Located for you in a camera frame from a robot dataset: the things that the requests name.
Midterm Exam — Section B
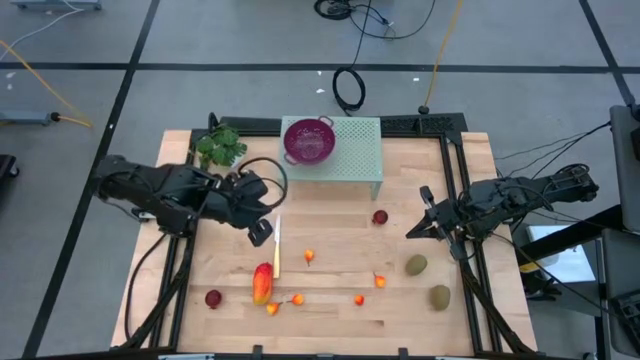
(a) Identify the tangled black cable bundle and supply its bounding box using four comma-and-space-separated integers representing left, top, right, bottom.
313, 0, 354, 22

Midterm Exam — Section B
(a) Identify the left arm's black gripper body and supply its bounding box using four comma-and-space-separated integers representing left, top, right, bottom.
233, 198, 275, 248

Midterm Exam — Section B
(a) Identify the yellow cable with black plug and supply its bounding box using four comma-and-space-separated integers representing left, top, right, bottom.
0, 39, 94, 129

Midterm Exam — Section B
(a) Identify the yellow pole with base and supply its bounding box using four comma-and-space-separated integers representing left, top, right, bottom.
418, 0, 466, 116

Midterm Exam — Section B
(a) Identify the coiled black cable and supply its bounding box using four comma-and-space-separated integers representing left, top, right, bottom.
331, 0, 374, 114

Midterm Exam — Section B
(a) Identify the green potted plant white pot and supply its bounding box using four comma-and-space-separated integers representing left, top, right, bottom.
193, 124, 249, 170

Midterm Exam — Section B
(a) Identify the mint green perforated metal shelf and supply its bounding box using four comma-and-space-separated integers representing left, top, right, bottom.
277, 115, 385, 201

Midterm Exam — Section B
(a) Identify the purple colander bowl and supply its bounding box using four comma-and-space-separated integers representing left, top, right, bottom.
282, 115, 337, 167

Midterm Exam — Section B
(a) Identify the red orange mango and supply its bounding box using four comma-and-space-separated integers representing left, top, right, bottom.
252, 262, 275, 306

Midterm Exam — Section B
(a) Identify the brown kiwi fruit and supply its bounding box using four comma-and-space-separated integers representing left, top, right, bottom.
404, 253, 429, 278
428, 284, 452, 312

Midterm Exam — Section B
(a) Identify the thin black cable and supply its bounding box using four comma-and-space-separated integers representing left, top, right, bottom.
349, 0, 437, 41

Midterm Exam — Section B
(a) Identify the black diagonal stand beam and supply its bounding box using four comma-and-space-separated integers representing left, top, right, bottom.
517, 203, 629, 266

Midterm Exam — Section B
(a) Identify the knife with cream handle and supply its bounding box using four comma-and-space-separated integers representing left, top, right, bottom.
272, 214, 282, 280

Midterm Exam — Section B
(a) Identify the right arm's black gripper body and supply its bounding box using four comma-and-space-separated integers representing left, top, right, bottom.
419, 185, 470, 262

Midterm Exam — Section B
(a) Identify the grey cabinet panel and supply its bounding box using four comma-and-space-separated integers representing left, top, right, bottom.
608, 103, 640, 234
598, 227, 640, 359

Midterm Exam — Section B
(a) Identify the grey floor bar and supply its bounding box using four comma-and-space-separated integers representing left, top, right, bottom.
0, 110, 55, 127

